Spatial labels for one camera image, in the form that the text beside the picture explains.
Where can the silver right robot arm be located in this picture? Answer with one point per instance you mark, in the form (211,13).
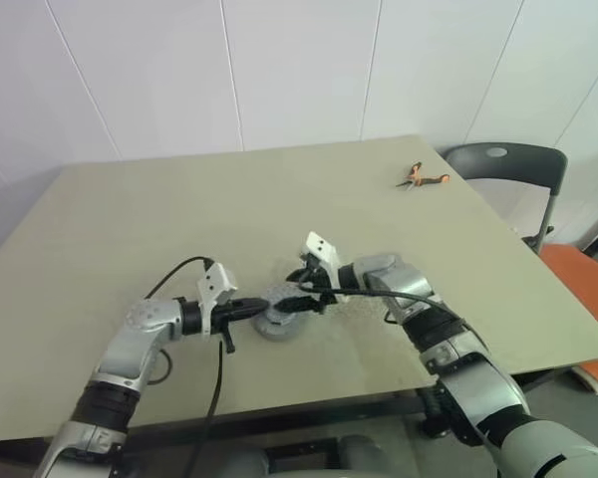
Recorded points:
(468,378)

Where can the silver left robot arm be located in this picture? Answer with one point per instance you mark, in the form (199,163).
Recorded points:
(129,343)

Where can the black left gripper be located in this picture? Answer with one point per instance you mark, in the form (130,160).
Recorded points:
(224,313)

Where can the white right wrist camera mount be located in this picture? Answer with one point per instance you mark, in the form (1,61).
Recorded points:
(321,246)

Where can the grey rounded shape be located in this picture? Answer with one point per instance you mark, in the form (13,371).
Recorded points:
(264,463)

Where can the black plastic chair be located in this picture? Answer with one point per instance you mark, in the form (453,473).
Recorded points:
(508,162)

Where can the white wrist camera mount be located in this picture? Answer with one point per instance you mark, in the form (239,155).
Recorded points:
(321,246)
(219,281)

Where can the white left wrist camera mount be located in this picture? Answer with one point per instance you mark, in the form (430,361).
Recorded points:
(219,281)

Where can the dark table frame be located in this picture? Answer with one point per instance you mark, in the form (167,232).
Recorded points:
(304,418)

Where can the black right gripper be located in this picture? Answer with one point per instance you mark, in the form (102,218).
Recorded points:
(316,276)

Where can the orange chair seat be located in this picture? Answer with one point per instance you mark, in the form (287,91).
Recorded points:
(583,269)

